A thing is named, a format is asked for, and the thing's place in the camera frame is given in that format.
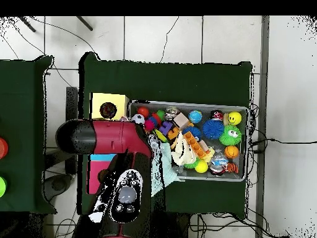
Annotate cream knitted cloth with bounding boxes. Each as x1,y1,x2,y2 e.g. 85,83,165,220
170,132,199,166

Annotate orange toy brick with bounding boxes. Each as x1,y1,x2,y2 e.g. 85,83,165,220
183,131,211,159

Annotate mint green cloth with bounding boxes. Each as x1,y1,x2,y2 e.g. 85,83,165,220
150,142,185,198

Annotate blue-label plastic bottle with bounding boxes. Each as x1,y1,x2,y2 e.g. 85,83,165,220
209,149,230,177

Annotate wooden box with three holes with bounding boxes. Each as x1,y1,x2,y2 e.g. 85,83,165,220
86,92,130,195

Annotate shallow mesh bin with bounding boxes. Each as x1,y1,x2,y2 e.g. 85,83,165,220
128,99,250,182

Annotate black and white soccer ball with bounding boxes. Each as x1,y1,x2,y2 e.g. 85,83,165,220
131,113,146,125

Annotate plain wooden block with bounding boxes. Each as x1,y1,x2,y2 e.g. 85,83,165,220
172,112,190,130

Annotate dark green tablecloth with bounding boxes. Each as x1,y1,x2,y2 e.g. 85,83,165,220
77,51,253,216
0,55,58,214

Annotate blue spiky ball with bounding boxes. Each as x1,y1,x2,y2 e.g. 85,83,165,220
202,119,225,140

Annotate green spiky ball with eyes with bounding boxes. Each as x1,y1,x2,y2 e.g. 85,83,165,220
219,124,243,146

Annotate small orange basketball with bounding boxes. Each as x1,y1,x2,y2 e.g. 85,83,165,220
224,145,240,159

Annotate yellow smiley ball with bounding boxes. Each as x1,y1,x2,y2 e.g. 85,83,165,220
227,111,243,125

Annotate black upright bar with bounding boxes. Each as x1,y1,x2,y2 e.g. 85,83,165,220
65,86,79,175

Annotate black tripod leg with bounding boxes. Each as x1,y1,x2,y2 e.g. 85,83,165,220
18,16,37,33
76,16,94,32

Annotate thin black floor cable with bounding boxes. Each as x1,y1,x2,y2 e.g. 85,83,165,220
159,16,180,63

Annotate thick black floor cable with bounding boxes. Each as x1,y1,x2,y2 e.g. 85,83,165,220
250,138,317,154

